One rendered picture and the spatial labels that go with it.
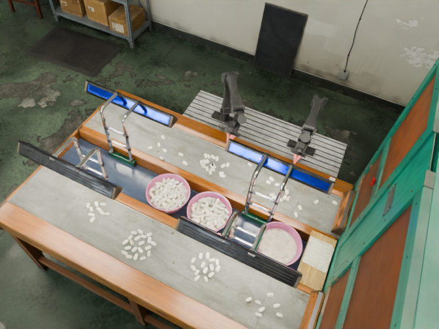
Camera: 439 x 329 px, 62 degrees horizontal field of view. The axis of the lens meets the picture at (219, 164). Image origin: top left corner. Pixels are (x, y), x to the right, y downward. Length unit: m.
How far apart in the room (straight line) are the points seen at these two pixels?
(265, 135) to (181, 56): 1.99
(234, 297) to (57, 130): 2.44
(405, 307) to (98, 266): 1.51
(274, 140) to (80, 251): 1.48
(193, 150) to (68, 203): 0.84
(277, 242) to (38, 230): 1.33
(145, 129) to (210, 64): 1.91
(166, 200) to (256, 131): 0.90
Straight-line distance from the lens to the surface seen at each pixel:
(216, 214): 2.19
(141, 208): 2.20
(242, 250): 1.71
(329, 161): 2.68
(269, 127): 2.76
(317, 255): 2.15
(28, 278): 3.04
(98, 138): 2.56
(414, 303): 1.05
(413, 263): 1.09
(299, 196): 2.35
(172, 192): 2.26
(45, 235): 2.24
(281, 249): 2.16
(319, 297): 1.98
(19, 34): 5.07
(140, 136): 2.56
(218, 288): 2.02
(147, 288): 2.00
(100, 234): 2.19
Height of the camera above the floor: 2.66
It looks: 53 degrees down
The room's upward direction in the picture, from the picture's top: 7 degrees clockwise
